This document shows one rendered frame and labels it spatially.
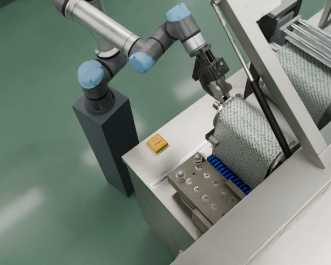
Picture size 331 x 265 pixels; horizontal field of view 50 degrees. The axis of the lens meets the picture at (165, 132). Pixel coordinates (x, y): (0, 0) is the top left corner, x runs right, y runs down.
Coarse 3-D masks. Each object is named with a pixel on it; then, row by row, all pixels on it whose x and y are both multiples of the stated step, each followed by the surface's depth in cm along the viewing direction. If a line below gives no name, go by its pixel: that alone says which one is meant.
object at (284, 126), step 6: (252, 96) 128; (252, 102) 127; (270, 102) 127; (258, 108) 125; (276, 108) 125; (276, 114) 123; (282, 114) 124; (276, 120) 122; (282, 120) 122; (282, 126) 121; (288, 126) 120; (288, 132) 120; (294, 138) 118
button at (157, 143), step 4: (156, 136) 158; (160, 136) 157; (148, 140) 157; (152, 140) 156; (156, 140) 156; (160, 140) 156; (164, 140) 156; (148, 144) 156; (152, 144) 156; (156, 144) 155; (160, 144) 155; (164, 144) 155; (152, 148) 155; (156, 148) 154; (160, 148) 155; (156, 152) 155
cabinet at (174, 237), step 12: (132, 180) 168; (144, 192) 162; (144, 204) 182; (156, 204) 156; (144, 216) 210; (156, 216) 175; (168, 216) 150; (156, 228) 201; (168, 228) 168; (180, 228) 144; (168, 240) 191; (180, 240) 161; (192, 240) 139
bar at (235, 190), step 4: (228, 180) 131; (228, 184) 130; (232, 184) 130; (232, 188) 129; (236, 188) 129; (236, 192) 128; (240, 192) 128; (236, 196) 129; (240, 196) 128; (244, 196) 128
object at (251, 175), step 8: (216, 136) 128; (224, 144) 126; (232, 144) 121; (216, 152) 136; (224, 152) 130; (232, 152) 125; (240, 152) 120; (224, 160) 135; (232, 160) 129; (240, 160) 124; (248, 160) 119; (232, 168) 133; (240, 168) 128; (248, 168) 123; (256, 168) 118; (240, 176) 132; (248, 176) 126; (256, 176) 121; (264, 176) 116; (248, 184) 130; (256, 184) 125
